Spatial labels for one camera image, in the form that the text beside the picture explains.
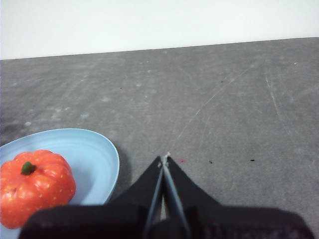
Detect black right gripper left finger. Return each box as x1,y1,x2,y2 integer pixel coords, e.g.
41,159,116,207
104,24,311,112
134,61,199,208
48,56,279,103
19,155,165,239

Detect blue round plate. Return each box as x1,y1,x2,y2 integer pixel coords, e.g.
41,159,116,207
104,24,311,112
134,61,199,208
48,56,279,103
0,128,120,239

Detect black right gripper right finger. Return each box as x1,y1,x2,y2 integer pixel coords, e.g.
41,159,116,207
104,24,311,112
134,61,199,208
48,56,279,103
161,155,316,239

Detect orange pumpkin with green stem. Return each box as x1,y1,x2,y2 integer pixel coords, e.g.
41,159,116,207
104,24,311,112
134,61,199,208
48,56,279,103
0,149,77,230

